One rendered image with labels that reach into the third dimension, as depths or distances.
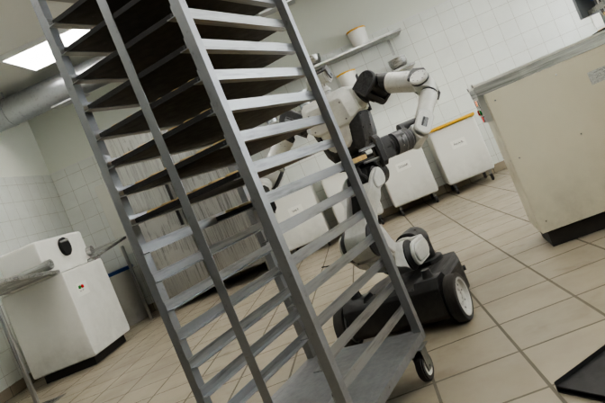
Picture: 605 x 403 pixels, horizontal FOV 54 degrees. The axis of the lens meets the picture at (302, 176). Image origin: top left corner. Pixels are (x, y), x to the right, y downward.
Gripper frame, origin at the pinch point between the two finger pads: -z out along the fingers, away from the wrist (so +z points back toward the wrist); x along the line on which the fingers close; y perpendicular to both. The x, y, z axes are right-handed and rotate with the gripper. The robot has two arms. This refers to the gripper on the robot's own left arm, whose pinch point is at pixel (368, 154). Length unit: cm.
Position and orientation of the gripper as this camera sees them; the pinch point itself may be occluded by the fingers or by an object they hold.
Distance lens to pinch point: 220.1
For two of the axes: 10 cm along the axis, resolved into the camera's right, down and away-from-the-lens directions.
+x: -3.8, -9.3, 0.2
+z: 8.7, -3.5, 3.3
